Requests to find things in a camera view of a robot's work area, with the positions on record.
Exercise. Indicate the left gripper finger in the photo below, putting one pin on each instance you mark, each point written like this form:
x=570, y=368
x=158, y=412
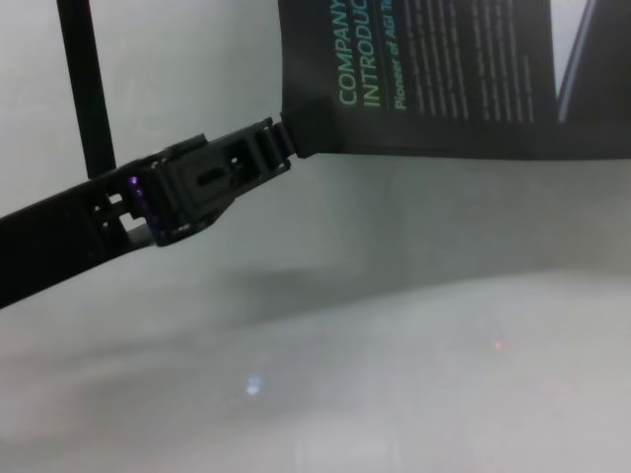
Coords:
x=310, y=128

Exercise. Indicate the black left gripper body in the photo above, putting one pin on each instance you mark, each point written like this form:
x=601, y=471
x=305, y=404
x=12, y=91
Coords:
x=187, y=187

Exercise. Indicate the black company introduction poster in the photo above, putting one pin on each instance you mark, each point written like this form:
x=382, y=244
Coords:
x=468, y=74

